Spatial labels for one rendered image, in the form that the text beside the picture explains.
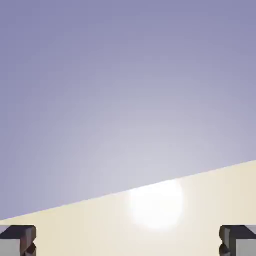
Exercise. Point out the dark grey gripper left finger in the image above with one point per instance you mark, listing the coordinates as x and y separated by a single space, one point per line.
18 238

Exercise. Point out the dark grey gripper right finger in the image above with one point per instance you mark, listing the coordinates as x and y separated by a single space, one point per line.
238 238

